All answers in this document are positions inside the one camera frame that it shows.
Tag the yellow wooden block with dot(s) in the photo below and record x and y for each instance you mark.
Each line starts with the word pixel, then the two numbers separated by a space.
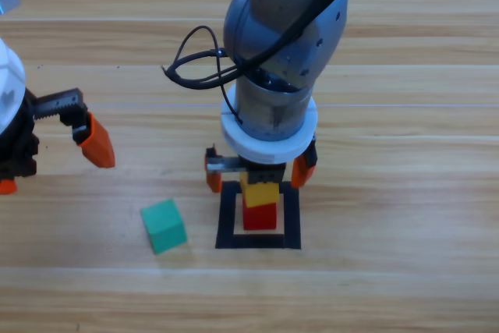
pixel 259 194

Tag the black tape square outline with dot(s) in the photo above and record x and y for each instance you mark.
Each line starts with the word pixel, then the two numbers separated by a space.
pixel 257 242

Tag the green wooden block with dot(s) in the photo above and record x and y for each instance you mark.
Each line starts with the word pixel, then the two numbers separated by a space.
pixel 163 227

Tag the red wooden block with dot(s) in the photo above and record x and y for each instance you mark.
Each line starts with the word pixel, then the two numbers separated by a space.
pixel 259 218

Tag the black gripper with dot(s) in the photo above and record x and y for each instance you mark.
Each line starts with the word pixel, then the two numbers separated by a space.
pixel 19 153
pixel 265 175

